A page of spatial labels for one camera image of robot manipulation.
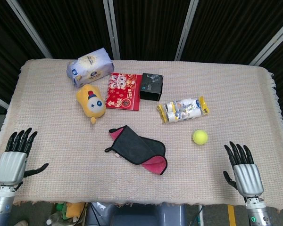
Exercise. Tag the grey-blue robot torso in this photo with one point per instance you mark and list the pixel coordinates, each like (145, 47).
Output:
(141, 215)

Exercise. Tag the black and pink cloth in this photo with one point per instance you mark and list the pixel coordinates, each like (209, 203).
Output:
(136, 148)

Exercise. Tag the yellow stuffed toy under table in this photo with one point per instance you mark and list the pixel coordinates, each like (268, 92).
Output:
(74, 209)

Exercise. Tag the yellow plush toy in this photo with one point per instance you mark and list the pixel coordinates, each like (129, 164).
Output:
(90, 101)

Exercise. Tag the beige woven tablecloth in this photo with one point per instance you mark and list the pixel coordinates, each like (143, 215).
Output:
(202, 169)

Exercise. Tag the yellow-green tennis ball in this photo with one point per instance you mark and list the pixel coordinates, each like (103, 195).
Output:
(200, 137)

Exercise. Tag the purple tissue pack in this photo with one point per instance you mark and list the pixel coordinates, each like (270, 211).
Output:
(90, 66)

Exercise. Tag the red spiral calendar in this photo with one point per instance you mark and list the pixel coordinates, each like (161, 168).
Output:
(123, 93)

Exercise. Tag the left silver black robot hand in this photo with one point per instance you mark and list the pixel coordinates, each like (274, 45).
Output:
(10, 166)

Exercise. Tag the green toy under table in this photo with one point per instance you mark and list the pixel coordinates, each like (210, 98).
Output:
(60, 208)

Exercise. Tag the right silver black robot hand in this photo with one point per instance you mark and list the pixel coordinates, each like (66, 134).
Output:
(247, 179)

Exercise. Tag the black cardboard box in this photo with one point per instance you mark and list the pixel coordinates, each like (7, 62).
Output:
(151, 88)

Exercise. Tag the white rolls yellow pack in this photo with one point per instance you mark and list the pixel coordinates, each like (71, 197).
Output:
(182, 109)

